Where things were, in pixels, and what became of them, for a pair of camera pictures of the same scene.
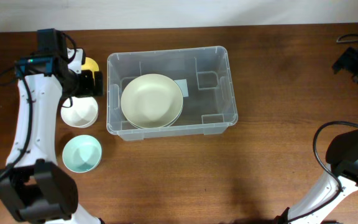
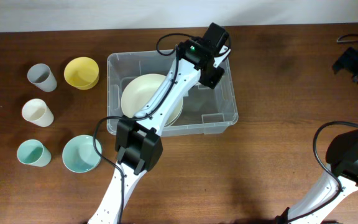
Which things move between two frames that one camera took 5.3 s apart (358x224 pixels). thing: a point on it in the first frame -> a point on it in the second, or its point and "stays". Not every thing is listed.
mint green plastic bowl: [81, 154] stays
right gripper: [349, 60] stays
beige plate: [151, 101] stays
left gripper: [89, 89] -> [215, 80]
